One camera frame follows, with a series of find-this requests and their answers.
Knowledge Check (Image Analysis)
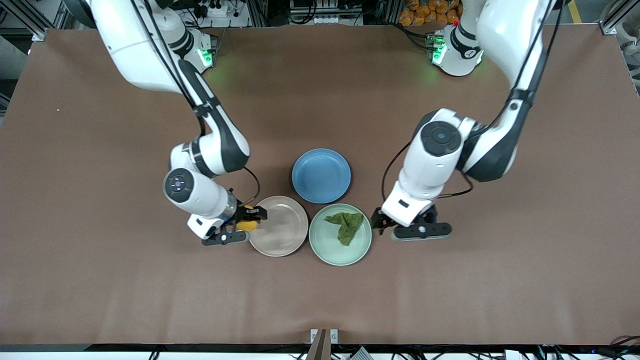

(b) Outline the yellow lemon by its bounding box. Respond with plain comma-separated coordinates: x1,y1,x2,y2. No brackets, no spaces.
236,204,259,232

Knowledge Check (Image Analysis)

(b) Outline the green lettuce leaf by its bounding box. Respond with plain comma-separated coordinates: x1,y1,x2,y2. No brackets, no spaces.
324,212,364,247

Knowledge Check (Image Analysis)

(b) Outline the beige round plate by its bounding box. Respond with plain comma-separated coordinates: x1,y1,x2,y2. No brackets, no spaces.
248,195,310,258

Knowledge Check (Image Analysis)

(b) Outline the mint green round plate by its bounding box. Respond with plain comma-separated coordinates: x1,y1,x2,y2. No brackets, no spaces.
308,203,373,267

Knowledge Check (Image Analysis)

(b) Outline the blue round plate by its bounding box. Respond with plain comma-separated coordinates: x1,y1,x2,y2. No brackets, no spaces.
291,148,352,205

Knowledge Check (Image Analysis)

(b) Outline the white power strip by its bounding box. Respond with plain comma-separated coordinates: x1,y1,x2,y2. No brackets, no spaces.
194,0,244,19

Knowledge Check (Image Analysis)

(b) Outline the pile of orange packets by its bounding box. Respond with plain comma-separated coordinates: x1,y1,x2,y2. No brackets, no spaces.
398,0,463,27

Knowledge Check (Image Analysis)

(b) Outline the metal mount bracket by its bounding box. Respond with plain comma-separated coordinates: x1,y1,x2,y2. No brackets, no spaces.
310,328,339,360

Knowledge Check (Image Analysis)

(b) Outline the black base cable bundle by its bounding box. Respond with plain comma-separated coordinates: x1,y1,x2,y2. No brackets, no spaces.
392,22,437,52

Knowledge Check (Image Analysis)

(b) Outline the aluminium frame profile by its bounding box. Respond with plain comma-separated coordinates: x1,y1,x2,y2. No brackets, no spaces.
597,0,635,36
12,0,68,42

